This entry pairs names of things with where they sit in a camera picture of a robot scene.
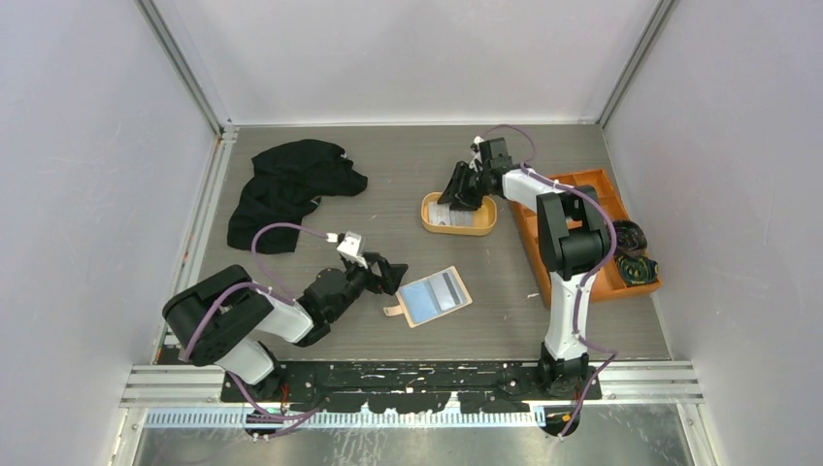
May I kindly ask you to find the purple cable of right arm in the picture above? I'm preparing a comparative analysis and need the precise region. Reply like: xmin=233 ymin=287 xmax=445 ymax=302
xmin=472 ymin=124 xmax=620 ymax=439

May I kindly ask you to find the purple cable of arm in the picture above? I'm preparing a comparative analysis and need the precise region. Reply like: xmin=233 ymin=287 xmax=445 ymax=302
xmin=472 ymin=124 xmax=620 ymax=439
xmin=182 ymin=222 xmax=339 ymax=441

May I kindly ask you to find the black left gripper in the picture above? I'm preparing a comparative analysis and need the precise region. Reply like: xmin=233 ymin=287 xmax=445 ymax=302
xmin=328 ymin=251 xmax=407 ymax=320

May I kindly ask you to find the orange compartment tray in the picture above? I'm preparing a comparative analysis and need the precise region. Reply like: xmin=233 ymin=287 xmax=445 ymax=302
xmin=510 ymin=169 xmax=663 ymax=307

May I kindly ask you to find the yellow oval tray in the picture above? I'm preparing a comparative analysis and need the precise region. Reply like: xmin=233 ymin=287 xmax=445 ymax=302
xmin=420 ymin=192 xmax=498 ymax=236

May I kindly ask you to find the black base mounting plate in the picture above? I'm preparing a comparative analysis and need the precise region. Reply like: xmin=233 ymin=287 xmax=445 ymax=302
xmin=220 ymin=361 xmax=602 ymax=415

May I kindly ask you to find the credit card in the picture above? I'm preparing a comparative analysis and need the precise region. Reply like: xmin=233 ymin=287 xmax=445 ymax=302
xmin=427 ymin=202 xmax=476 ymax=227

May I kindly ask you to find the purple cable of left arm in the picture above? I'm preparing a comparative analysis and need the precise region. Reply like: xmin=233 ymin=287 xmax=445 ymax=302
xmin=182 ymin=222 xmax=339 ymax=441

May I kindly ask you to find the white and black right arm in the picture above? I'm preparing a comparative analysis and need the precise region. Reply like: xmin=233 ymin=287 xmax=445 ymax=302
xmin=438 ymin=137 xmax=614 ymax=399

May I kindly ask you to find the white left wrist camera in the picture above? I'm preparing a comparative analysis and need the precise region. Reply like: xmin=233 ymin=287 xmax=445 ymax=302
xmin=326 ymin=231 xmax=368 ymax=269

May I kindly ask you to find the aluminium front rail frame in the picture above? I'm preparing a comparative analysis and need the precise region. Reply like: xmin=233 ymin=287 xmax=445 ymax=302
xmin=119 ymin=361 xmax=705 ymax=429

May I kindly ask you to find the black cloth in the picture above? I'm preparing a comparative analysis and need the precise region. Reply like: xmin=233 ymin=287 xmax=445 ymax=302
xmin=226 ymin=139 xmax=369 ymax=250

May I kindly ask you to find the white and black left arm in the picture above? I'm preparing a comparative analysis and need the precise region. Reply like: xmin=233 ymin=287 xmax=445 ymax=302
xmin=162 ymin=252 xmax=409 ymax=401

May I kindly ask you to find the green patterned rolled tie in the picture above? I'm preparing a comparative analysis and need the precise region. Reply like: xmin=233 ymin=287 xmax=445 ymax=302
xmin=615 ymin=255 xmax=658 ymax=286

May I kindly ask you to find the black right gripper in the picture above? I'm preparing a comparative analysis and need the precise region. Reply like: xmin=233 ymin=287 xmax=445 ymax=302
xmin=437 ymin=161 xmax=489 ymax=213

